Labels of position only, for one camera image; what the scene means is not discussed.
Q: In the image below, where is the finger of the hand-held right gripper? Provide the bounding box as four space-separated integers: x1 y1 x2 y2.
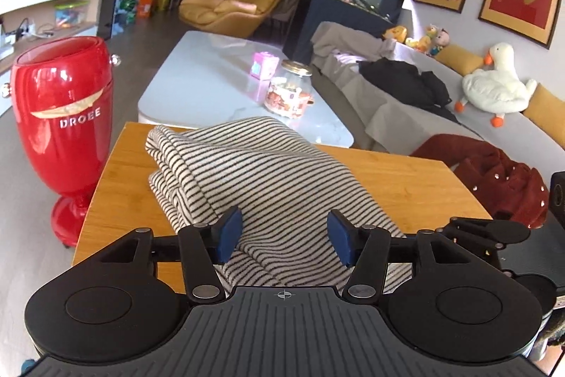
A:
436 217 531 258

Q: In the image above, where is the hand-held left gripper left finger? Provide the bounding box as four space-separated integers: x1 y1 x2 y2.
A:
90 206 244 302

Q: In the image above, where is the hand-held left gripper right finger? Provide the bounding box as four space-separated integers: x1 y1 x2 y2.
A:
327 209 478 302

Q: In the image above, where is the striped white knit garment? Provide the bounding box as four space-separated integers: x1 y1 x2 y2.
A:
145 116 413 294

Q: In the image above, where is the dark red fuzzy coat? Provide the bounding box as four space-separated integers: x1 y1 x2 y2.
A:
410 134 550 230

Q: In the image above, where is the grey sofa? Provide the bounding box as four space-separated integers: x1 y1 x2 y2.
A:
309 21 565 228

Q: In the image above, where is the large mustard cushion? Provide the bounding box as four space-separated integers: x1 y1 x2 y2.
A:
523 83 565 150

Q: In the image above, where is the white goose plush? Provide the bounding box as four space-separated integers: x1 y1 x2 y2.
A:
454 42 538 127

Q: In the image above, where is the glass snack jar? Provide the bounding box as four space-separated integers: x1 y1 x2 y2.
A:
264 60 315 118

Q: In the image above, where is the white coffee table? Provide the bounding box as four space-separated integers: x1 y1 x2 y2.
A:
138 30 355 149

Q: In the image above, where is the black jacket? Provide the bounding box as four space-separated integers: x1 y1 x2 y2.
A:
359 59 460 124

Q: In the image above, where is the pink box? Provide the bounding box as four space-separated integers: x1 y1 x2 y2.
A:
251 52 280 81

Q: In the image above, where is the small mustard cushion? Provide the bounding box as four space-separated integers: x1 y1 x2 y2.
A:
435 43 485 76

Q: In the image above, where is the small plush toys group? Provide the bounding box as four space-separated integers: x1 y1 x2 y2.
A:
406 24 453 57

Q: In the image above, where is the yellow duck plush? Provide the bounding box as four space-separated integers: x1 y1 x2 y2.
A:
382 26 408 43

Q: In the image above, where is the dark fish tank cabinet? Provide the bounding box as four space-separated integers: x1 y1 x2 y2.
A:
282 0 404 60

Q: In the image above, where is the green-lid plastic box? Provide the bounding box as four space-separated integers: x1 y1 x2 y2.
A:
54 1 89 29

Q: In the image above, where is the red pedestal bin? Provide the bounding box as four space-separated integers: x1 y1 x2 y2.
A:
0 36 121 247

